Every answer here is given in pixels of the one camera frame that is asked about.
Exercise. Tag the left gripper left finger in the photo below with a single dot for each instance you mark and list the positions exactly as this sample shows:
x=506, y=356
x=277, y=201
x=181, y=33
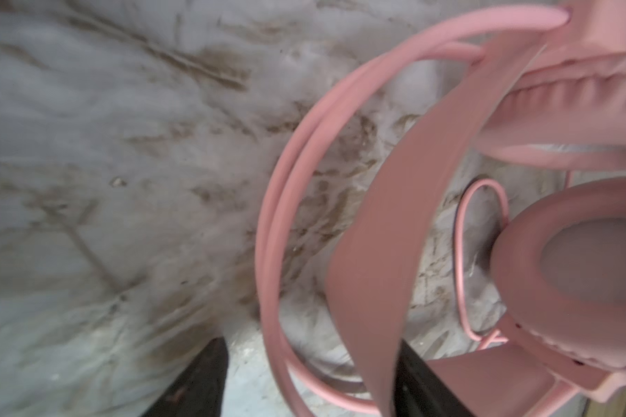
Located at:
x=199, y=390

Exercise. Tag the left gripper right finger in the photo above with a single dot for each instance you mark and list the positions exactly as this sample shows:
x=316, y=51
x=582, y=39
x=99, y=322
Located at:
x=418, y=392

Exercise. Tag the pink headphones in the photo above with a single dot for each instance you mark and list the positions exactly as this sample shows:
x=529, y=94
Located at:
x=546, y=88

